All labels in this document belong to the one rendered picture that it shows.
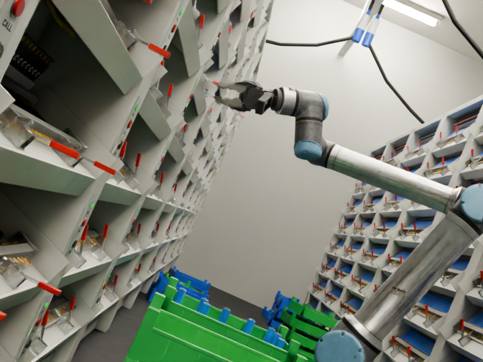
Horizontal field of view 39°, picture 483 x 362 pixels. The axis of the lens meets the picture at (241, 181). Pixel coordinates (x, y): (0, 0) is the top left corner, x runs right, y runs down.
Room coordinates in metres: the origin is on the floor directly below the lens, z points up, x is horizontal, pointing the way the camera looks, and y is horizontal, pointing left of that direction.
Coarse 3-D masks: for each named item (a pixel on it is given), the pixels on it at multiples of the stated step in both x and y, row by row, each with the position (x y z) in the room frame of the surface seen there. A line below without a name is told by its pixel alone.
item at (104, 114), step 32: (128, 0) 1.23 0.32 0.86; (160, 0) 1.23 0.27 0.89; (64, 32) 1.23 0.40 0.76; (160, 32) 1.23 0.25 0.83; (64, 64) 1.23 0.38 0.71; (96, 64) 1.23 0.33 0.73; (64, 96) 1.23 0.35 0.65; (96, 96) 1.23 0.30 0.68; (128, 96) 1.23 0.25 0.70; (96, 128) 1.23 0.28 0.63; (32, 192) 1.23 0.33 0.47; (96, 192) 1.29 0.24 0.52; (64, 224) 1.23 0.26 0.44; (32, 320) 1.25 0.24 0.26
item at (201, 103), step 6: (210, 60) 2.03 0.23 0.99; (198, 84) 2.12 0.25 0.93; (198, 90) 2.21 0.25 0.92; (192, 96) 2.62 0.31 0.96; (198, 96) 2.30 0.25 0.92; (204, 96) 2.39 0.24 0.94; (210, 96) 2.63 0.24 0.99; (198, 102) 2.39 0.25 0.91; (204, 102) 2.49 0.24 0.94; (210, 102) 2.63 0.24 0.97; (198, 108) 2.51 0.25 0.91; (204, 108) 2.61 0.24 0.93; (198, 114) 2.62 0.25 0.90
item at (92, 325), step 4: (120, 304) 3.20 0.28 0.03; (100, 316) 2.63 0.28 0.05; (96, 320) 2.57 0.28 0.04; (88, 324) 2.42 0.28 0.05; (92, 324) 2.49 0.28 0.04; (96, 324) 2.63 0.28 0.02; (88, 328) 2.45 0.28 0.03; (92, 328) 2.55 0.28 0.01; (84, 332) 2.37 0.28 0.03; (88, 332) 2.49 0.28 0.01; (84, 336) 2.43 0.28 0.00; (52, 352) 1.91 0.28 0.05; (48, 356) 1.86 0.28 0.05; (44, 360) 1.82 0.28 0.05; (48, 360) 1.89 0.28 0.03
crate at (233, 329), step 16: (176, 304) 1.41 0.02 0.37; (192, 304) 1.60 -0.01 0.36; (192, 320) 1.41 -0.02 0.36; (208, 320) 1.41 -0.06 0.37; (240, 320) 1.61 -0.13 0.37; (224, 336) 1.41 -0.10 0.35; (240, 336) 1.41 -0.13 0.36; (256, 336) 1.61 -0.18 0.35; (272, 352) 1.42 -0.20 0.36; (288, 352) 1.42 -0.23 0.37
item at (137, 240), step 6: (132, 228) 2.63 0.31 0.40; (138, 228) 2.47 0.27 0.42; (132, 234) 2.61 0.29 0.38; (138, 234) 2.47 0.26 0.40; (144, 234) 2.63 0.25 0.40; (126, 240) 2.20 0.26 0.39; (132, 240) 2.47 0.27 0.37; (138, 240) 2.63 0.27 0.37; (144, 240) 2.63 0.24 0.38; (150, 240) 2.63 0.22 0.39; (126, 246) 2.03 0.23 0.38; (132, 246) 2.46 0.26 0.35; (138, 246) 2.46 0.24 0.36; (144, 246) 2.63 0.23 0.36; (126, 252) 2.27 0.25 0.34; (132, 252) 2.38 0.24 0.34; (138, 252) 2.56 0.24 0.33; (120, 258) 2.10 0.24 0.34; (126, 258) 2.33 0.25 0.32; (132, 258) 2.58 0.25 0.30
